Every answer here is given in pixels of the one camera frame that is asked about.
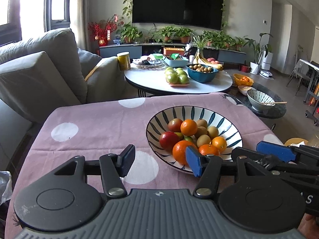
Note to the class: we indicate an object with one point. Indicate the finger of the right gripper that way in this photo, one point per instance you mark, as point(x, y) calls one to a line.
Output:
point(282, 152)

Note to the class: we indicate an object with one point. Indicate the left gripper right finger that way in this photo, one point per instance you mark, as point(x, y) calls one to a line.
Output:
point(207, 169)

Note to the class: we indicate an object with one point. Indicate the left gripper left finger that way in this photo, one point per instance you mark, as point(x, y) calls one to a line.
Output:
point(112, 168)

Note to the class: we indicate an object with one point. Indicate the small orange tangerine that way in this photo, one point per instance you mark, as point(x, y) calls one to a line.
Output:
point(220, 143)

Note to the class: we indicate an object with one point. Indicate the brown kiwi fruit bottom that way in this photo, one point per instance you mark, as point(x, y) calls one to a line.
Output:
point(203, 140)

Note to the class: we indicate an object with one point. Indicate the brown kiwi fruit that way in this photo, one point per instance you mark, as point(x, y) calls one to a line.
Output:
point(212, 132)
point(203, 140)
point(201, 130)

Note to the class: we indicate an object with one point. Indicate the large orange tangerine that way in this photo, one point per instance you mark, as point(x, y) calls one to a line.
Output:
point(179, 149)

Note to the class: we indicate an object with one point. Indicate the dark red tomato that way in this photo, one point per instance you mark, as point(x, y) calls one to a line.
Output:
point(175, 125)

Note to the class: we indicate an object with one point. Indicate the green lime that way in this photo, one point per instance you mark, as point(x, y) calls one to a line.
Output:
point(189, 139)

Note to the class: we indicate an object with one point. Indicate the blue striped white bowl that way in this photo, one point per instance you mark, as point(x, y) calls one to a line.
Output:
point(158, 124)

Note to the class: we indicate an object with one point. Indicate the round black side table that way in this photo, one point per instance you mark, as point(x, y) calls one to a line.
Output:
point(275, 112)

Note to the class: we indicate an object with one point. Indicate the wooden spoon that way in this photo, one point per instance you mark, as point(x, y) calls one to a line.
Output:
point(275, 103)

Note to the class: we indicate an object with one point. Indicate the small striped bowl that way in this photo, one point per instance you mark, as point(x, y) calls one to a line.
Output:
point(256, 99)

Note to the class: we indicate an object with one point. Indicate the pink polka dot tablecloth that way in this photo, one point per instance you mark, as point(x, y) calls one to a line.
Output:
point(92, 130)

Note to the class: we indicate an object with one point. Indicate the orange basket with tangerines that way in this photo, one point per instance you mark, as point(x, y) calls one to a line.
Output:
point(240, 79)

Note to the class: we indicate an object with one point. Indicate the dark blue fruit bowl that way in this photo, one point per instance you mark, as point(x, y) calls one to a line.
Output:
point(201, 73)

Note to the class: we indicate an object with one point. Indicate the round white coffee table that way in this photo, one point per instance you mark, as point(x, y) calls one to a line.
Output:
point(153, 81)

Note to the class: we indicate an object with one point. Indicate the tall plant white pot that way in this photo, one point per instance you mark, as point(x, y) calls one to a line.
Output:
point(258, 51)

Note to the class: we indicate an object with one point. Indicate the green apples on tray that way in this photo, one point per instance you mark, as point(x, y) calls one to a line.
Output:
point(176, 77)

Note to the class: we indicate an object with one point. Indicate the yellow tin can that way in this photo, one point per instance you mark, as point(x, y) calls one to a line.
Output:
point(124, 61)

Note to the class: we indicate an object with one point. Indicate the banana bunch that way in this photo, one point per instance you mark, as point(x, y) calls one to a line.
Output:
point(199, 59)

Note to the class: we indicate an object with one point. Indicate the light blue rectangular dish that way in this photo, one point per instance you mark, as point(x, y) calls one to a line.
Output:
point(176, 63)

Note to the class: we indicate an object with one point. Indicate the grey fabric sofa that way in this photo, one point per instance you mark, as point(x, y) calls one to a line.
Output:
point(42, 74)

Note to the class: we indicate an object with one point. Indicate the grey tv console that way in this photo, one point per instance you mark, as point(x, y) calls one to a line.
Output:
point(143, 49)

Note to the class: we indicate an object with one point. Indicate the potted green plant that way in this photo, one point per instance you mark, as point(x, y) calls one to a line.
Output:
point(129, 33)

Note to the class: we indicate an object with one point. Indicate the red berry decoration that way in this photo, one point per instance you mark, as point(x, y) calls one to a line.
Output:
point(102, 30)

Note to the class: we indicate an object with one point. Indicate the black wall television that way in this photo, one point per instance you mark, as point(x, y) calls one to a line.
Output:
point(201, 13)

